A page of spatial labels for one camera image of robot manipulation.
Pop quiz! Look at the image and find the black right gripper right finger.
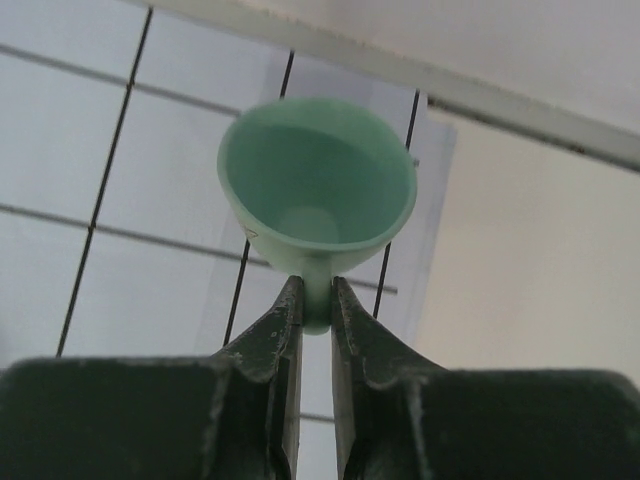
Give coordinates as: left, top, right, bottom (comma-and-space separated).
331, 277, 639, 479

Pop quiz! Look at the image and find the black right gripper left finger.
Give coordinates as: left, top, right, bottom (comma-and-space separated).
1, 276, 304, 479

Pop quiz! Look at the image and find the white black-grid tablecloth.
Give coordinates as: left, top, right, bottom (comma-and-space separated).
0, 0, 459, 480

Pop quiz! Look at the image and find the aluminium enclosure frame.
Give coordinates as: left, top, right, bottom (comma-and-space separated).
149, 1, 639, 172

